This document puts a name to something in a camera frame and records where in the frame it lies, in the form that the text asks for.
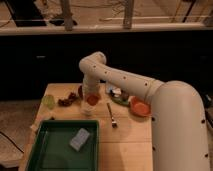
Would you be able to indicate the light green cup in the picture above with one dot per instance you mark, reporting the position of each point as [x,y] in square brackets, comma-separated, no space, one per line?
[48,101]

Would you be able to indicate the orange bowl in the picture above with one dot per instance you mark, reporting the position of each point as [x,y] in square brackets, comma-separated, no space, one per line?
[139,108]

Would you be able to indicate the dark brown food pile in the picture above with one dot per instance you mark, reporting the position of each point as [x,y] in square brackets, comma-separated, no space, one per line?
[66,102]

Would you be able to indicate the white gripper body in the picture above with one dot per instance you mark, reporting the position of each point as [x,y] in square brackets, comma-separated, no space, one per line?
[90,86]

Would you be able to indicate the white crumpled napkin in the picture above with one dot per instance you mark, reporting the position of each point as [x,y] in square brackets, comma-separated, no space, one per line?
[111,88]

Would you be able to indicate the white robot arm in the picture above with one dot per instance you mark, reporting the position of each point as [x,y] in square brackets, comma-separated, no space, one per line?
[179,129]

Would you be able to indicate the red apple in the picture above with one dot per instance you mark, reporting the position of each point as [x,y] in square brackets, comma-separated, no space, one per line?
[92,99]

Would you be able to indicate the grey blue sponge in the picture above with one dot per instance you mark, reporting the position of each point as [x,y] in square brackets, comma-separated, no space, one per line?
[79,139]

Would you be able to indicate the dark red bowl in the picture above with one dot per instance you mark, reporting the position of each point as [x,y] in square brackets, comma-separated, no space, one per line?
[80,92]

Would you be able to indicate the green plastic tray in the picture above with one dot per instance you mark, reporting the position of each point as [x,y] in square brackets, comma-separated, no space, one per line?
[52,151]

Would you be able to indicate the white paper cup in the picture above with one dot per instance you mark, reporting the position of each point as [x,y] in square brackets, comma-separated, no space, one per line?
[86,108]

